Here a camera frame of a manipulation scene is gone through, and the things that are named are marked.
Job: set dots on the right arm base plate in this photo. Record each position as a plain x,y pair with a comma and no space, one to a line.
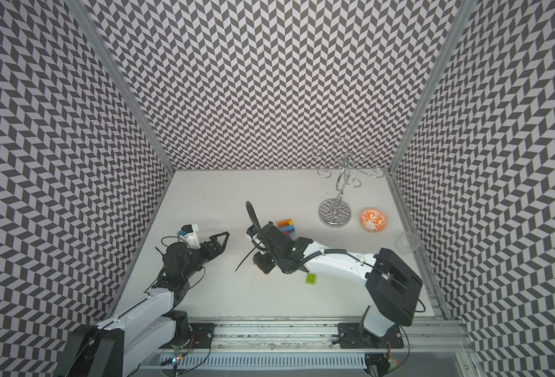
355,336

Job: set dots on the light blue lego plate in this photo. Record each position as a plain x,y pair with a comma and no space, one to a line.
291,229

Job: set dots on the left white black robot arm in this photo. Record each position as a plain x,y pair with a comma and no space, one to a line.
118,345

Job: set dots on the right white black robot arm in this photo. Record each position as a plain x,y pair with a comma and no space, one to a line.
391,284

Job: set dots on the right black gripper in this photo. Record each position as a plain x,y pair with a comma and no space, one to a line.
259,258

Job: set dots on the silver metal jewelry stand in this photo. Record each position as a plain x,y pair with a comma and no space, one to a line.
335,212

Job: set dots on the orange lego brick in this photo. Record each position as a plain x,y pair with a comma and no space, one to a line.
288,222

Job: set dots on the lime green lego brick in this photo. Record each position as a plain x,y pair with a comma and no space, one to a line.
310,279

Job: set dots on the aluminium front rail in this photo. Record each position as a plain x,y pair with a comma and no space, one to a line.
317,335

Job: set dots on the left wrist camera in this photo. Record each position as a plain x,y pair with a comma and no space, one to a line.
188,234

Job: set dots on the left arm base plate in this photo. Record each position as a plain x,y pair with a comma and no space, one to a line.
191,337

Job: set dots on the white ribbed cable duct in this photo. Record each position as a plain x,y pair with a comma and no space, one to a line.
258,361

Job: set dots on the clear glass cup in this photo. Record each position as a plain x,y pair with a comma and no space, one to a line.
407,243

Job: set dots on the orange patterned small plate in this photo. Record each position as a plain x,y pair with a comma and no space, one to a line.
373,220

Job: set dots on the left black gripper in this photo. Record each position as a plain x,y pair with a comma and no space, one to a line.
211,253

